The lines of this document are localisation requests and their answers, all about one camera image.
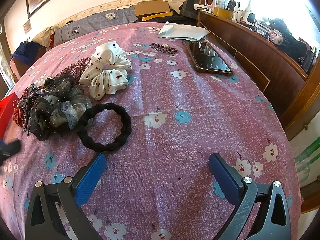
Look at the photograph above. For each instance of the black smartphone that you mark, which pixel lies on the black smartphone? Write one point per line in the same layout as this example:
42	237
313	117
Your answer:
207	57

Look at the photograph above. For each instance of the dark rhinestone hair clip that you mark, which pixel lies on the dark rhinestone hair clip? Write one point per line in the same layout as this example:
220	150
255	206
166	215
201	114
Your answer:
163	48

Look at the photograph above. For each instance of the dark blue cloth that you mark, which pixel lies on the dark blue cloth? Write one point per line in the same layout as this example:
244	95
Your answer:
25	50

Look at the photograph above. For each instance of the grey black mesh scrunchie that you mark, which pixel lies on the grey black mesh scrunchie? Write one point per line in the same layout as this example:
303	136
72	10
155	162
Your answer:
57	110

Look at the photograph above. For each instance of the pink floral bed sheet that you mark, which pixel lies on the pink floral bed sheet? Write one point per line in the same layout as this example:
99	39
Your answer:
175	135

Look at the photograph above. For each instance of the red plaid scrunchie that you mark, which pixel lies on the red plaid scrunchie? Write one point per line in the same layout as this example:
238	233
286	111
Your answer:
75	67

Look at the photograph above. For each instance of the brown tape roll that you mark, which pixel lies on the brown tape roll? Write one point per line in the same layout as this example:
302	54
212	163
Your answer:
222	13

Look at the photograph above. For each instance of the yellow envelope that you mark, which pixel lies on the yellow envelope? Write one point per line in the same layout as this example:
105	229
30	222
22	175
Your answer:
156	17

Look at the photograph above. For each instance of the small wall plaque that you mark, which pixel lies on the small wall plaque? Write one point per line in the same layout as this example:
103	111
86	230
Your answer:
27	26

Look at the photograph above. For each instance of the brown cardboard box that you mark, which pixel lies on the brown cardboard box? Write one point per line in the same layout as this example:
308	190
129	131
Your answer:
152	7

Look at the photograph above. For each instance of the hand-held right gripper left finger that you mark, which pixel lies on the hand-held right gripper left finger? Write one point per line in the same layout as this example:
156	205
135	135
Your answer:
91	177

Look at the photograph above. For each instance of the grey plaid quilt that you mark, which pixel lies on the grey plaid quilt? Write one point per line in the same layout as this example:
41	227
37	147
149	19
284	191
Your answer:
95	21

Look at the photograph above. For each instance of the dark beaded flower hair clip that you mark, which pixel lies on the dark beaded flower hair clip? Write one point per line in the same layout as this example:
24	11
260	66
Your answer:
27	96

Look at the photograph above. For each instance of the white cherry print scrunchie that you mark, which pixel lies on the white cherry print scrunchie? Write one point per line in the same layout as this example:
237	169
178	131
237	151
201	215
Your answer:
110	76

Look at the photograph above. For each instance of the white plastic mailer bag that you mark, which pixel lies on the white plastic mailer bag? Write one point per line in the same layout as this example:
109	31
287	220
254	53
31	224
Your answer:
182	31

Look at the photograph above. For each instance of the black bag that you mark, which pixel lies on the black bag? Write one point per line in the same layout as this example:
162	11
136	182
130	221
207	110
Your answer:
191	7

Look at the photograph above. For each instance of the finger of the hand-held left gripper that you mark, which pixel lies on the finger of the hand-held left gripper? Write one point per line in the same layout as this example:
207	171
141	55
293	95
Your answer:
11	148

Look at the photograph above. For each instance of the red tray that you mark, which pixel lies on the red tray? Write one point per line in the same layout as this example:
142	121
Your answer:
6	115

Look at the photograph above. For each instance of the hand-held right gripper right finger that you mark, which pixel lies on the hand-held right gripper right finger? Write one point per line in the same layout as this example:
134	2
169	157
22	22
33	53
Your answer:
222	177

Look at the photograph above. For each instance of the brown armchair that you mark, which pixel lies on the brown armchair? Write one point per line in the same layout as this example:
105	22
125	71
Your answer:
15	65

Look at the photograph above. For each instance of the clear measuring jug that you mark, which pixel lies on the clear measuring jug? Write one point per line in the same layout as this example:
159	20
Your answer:
217	2

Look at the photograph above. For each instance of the small white bottle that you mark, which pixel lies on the small white bottle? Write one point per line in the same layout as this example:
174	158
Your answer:
234	15

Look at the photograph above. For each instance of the red polka dot scrunchie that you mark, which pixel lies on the red polka dot scrunchie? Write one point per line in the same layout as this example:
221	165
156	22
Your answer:
18	113

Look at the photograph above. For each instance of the beige clothing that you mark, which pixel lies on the beige clothing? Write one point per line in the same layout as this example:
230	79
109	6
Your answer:
43	36

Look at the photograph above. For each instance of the wooden headboard cabinet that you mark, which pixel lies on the wooden headboard cabinet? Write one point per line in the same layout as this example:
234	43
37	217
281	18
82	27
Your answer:
262	62

